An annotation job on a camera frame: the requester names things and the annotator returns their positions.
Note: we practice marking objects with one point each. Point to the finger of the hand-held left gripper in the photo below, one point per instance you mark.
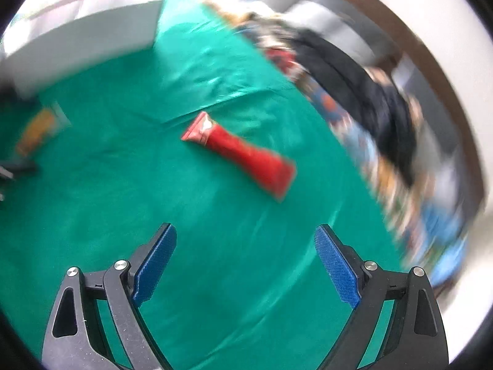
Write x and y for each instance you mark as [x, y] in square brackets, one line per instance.
[17, 169]

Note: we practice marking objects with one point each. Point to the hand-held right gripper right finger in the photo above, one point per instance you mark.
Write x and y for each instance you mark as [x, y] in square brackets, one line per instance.
[339, 266]

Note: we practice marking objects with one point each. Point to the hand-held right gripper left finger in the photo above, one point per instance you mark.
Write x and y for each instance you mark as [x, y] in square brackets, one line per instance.
[154, 266]

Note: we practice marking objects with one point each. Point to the clear sausage packet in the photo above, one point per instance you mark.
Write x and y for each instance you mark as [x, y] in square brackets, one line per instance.
[38, 133]

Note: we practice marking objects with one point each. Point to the white box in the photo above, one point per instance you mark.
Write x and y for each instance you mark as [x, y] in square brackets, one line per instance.
[77, 42]

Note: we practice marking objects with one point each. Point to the red snack packet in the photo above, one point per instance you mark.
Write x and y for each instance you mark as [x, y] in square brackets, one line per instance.
[246, 158]

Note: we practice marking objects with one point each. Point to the floral bedsheet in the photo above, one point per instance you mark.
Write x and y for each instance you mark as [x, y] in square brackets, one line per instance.
[400, 204]

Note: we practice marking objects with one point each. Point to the blue cloth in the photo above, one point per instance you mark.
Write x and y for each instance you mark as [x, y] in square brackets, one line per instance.
[446, 246]

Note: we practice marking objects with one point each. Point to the black puffer jacket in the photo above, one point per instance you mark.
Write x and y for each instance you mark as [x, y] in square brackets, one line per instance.
[366, 96]

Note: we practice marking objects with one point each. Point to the green bedspread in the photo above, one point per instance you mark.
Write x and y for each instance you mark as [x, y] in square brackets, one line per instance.
[192, 84]

